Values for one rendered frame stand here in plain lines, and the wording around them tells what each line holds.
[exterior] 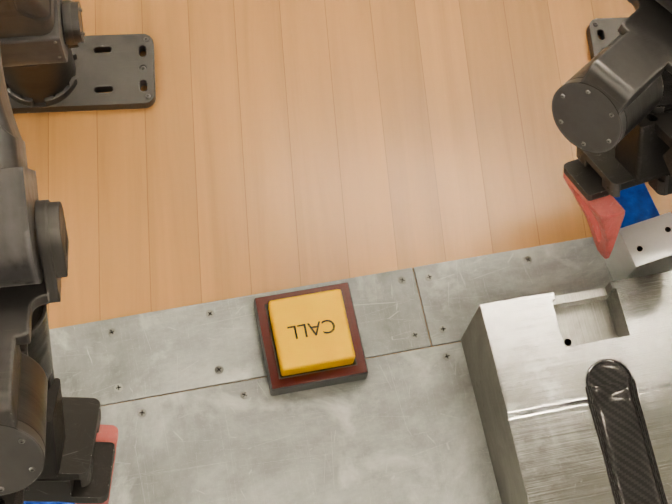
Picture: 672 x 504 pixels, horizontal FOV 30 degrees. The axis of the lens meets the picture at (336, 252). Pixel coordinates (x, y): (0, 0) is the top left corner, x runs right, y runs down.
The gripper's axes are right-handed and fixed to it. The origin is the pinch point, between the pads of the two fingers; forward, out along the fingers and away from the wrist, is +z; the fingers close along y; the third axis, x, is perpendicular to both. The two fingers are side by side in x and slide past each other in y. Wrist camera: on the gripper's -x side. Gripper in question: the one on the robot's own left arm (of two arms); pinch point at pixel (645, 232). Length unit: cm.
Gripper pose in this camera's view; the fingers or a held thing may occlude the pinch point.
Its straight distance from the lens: 107.8
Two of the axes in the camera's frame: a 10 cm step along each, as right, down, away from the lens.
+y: 9.4, -3.0, 1.9
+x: -3.3, -5.9, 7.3
